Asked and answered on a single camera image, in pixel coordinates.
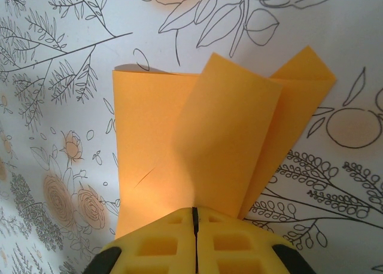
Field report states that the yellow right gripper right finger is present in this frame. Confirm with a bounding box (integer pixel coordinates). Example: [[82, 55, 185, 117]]
[[193, 206, 305, 274]]

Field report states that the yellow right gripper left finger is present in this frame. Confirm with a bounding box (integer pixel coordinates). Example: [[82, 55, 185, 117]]
[[85, 206, 197, 274]]

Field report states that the orange cloth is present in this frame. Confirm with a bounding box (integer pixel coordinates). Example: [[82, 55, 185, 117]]
[[112, 45, 338, 242]]

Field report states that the floral printed table cover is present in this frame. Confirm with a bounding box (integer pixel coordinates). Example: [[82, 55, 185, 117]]
[[0, 0, 383, 274]]

